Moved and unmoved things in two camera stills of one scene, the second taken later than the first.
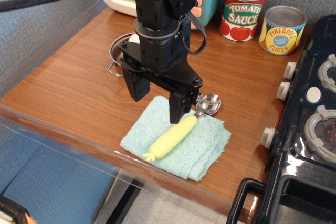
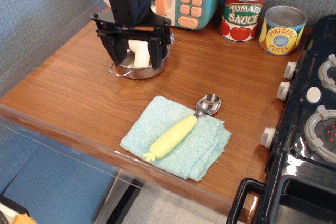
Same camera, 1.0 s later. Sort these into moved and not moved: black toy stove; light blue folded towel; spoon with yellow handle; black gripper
Moved: black gripper
Not moved: black toy stove; spoon with yellow handle; light blue folded towel
